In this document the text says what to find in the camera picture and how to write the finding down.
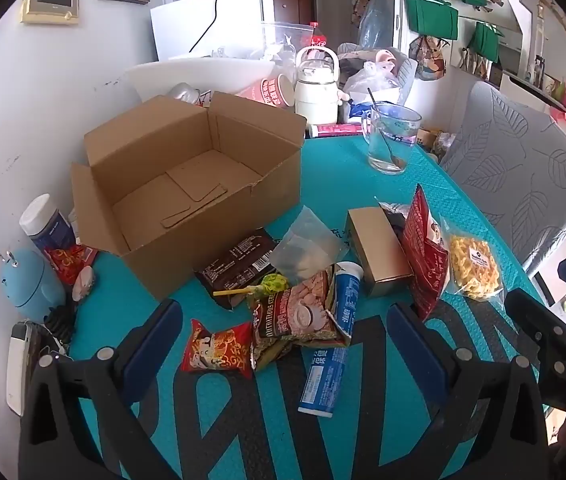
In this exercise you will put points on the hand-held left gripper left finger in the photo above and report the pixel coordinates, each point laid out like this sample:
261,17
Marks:
155,335

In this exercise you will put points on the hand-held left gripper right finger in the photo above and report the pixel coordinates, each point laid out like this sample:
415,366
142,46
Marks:
418,355

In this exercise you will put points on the small red cartoon snack packet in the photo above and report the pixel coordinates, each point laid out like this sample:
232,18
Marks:
218,350

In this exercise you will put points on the yellow crispy snack packet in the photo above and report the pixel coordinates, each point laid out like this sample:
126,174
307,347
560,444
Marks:
473,260

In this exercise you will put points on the tall red snack packet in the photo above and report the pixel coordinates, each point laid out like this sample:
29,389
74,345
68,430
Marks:
425,265

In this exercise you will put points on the blue white tube packet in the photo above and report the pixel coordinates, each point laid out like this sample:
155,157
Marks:
325,380

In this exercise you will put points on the gold paper box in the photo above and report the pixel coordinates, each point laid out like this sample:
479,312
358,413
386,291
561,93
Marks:
378,255

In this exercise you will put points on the dark brown snack packet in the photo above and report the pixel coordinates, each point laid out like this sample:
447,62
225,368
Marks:
238,260

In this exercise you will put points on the brown cereal packet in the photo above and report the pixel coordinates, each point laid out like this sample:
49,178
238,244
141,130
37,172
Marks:
298,315

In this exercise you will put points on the yellow green lollipop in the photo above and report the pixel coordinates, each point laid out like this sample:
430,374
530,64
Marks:
273,284

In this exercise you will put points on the small clear zip bag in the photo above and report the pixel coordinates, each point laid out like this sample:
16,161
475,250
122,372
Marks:
308,250

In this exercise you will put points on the brown cardboard box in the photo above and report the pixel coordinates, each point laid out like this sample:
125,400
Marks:
243,210

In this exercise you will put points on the small pink white toy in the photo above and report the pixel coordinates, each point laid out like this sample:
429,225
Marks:
83,282

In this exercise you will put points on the red patterned packet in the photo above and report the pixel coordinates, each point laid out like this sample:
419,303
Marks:
70,262

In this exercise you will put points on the grey leaf-pattern chair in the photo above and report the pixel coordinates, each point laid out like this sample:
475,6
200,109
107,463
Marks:
523,160

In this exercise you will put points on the light blue humidifier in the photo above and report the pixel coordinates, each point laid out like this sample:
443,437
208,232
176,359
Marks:
28,285

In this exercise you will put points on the white handheld device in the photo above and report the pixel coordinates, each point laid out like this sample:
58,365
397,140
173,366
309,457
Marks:
18,365

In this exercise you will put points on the white bottle with blue label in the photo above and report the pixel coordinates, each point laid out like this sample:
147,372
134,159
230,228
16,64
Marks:
45,225

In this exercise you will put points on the metal spoon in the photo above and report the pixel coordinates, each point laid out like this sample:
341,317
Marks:
397,161

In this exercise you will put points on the clear glass mug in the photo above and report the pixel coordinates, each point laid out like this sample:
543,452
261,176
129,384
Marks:
378,130

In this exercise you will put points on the pink tube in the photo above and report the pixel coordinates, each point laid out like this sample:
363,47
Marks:
338,130

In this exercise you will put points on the silver foil pouch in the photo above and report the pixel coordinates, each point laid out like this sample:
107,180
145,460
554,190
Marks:
183,92

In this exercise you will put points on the blue printed pack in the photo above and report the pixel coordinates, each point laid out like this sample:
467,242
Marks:
358,110

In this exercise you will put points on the patterned hanging bag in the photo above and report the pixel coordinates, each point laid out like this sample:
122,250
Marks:
428,60

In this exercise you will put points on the pink paper cup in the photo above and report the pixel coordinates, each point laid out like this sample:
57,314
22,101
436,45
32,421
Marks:
268,92

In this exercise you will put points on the grey ribbed cushion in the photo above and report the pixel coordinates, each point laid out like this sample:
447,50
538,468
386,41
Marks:
405,77

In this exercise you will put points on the white plastic bag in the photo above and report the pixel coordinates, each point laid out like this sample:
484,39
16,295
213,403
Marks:
373,80

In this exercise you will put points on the white thermos jug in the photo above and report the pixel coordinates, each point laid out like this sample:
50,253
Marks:
315,95

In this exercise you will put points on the large clear zip bag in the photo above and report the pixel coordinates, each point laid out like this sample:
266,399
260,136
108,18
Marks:
283,35

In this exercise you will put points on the red cola bottle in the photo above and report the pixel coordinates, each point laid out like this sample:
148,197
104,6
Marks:
317,37

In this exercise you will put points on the blue plastic bag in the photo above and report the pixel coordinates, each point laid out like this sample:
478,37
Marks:
375,15

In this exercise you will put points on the brown wooden door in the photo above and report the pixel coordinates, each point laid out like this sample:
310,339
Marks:
288,5

